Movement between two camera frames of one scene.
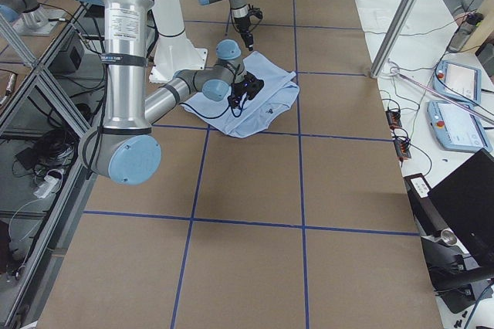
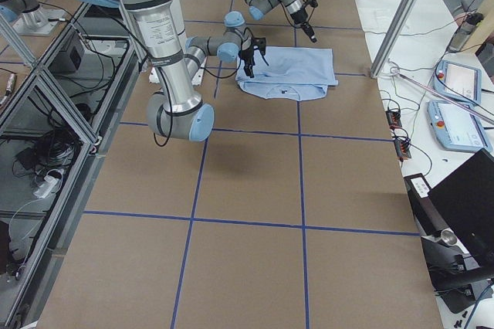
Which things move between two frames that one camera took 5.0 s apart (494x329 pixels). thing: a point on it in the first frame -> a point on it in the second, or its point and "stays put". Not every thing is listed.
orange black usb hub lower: (402, 147) stays put
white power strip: (46, 186) stays put
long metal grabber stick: (394, 70) stays put
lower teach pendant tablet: (456, 127) stays put
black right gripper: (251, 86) -> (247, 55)
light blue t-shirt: (253, 116) -> (289, 72)
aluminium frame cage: (42, 179) stays put
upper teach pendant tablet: (463, 83) stays put
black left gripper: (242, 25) -> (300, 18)
